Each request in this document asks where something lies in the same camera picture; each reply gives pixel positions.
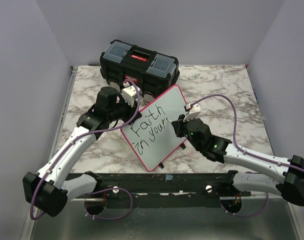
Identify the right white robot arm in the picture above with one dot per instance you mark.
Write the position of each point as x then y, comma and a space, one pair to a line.
269, 174

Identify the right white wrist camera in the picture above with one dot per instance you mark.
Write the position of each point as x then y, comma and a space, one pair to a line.
192, 110

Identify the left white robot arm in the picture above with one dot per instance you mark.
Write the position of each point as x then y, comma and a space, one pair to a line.
48, 189

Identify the blue tape piece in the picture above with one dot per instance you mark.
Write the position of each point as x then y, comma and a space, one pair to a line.
168, 177

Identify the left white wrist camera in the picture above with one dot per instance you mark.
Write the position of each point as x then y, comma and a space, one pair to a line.
130, 93

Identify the pink framed whiteboard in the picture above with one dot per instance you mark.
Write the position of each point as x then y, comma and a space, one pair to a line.
152, 137

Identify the aluminium frame rail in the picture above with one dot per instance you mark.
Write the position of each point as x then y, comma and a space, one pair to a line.
29, 223

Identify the black plastic toolbox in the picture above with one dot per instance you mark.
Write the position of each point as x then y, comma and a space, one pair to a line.
151, 71

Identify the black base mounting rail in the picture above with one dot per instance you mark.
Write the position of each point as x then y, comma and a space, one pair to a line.
185, 190

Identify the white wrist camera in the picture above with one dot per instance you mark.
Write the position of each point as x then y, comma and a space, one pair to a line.
192, 110
130, 93

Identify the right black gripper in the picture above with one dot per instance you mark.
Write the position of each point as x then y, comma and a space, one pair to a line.
178, 125

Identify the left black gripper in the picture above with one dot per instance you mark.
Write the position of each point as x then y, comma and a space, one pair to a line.
132, 110

